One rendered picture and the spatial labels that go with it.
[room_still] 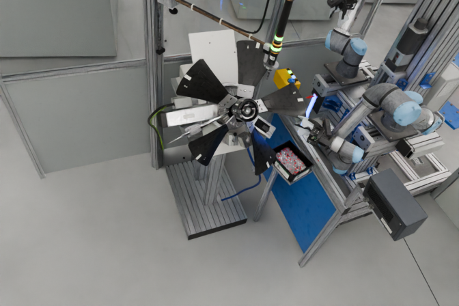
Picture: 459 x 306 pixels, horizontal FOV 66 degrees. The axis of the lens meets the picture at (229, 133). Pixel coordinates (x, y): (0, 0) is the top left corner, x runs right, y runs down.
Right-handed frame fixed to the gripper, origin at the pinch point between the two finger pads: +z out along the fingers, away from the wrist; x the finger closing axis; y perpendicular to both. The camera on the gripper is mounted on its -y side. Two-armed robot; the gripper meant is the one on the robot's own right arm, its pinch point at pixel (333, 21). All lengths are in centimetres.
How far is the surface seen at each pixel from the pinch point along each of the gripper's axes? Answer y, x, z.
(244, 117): -61, -31, 30
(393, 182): -14, -88, 24
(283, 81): -18.3, 2.1, 41.9
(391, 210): -21, -99, 28
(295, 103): -29, -28, 30
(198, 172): -64, 7, 130
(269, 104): -44, -25, 30
